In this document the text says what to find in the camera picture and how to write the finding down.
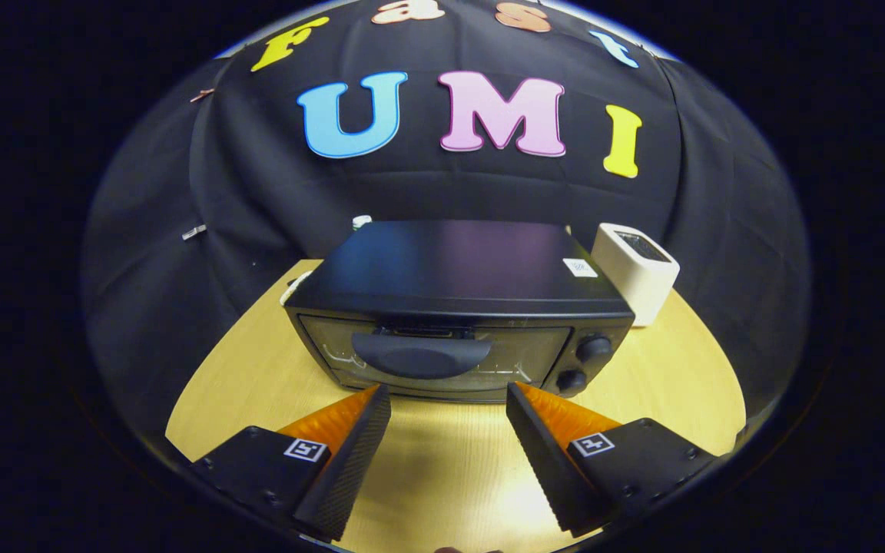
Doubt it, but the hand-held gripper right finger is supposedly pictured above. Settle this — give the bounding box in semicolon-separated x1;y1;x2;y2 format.
505;382;720;538

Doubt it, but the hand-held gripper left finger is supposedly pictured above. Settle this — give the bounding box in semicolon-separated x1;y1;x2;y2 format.
191;384;393;542

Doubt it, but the black toaster oven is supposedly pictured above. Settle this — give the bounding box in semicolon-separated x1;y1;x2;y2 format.
283;220;636;404

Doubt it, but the white pop-up toaster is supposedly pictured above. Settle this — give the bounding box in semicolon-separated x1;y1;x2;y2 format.
590;223;681;328

